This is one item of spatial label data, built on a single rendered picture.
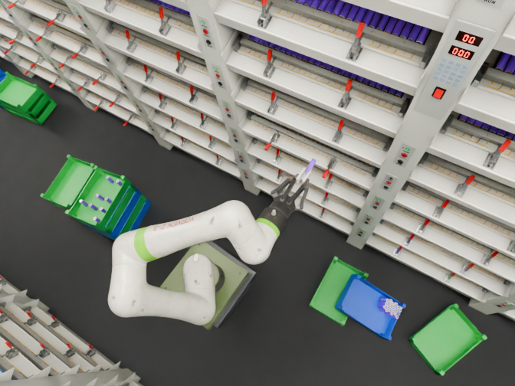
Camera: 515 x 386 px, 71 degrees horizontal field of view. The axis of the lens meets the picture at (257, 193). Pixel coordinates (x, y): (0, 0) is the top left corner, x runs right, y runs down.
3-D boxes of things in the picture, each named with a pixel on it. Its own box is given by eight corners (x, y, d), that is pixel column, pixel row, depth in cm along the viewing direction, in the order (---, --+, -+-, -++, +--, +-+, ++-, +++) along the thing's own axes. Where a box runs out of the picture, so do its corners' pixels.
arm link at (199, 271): (193, 297, 168) (180, 289, 151) (193, 264, 175) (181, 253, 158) (221, 294, 167) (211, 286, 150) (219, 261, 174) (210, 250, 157)
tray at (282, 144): (369, 191, 147) (371, 187, 138) (244, 132, 164) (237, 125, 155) (392, 148, 148) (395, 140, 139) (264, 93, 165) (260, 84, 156)
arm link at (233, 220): (172, 241, 129) (161, 265, 121) (153, 218, 124) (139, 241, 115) (261, 215, 114) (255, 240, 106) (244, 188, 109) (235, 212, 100)
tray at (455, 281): (478, 300, 182) (488, 304, 169) (365, 243, 199) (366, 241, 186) (496, 264, 183) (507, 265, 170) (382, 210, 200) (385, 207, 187)
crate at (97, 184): (103, 230, 194) (95, 225, 187) (72, 217, 199) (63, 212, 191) (131, 182, 204) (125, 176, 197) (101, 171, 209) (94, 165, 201)
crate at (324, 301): (342, 325, 193) (344, 325, 186) (308, 305, 199) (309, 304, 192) (366, 276, 202) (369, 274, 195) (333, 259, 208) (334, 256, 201)
